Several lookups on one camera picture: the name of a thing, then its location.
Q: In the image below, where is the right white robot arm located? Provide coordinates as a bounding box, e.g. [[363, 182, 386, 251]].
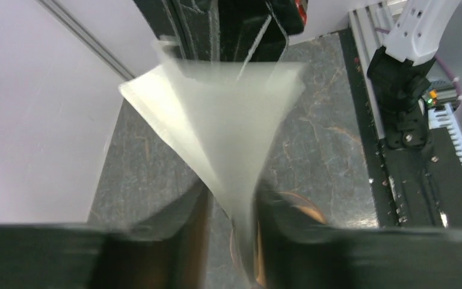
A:
[[136, 1, 458, 140]]

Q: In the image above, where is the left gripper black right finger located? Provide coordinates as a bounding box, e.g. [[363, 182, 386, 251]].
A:
[[255, 182, 357, 288]]

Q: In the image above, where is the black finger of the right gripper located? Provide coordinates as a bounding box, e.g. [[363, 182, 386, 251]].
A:
[[134, 0, 220, 61], [219, 0, 307, 62]]

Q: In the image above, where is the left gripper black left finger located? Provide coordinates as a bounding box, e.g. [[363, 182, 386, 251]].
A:
[[88, 181, 212, 288]]

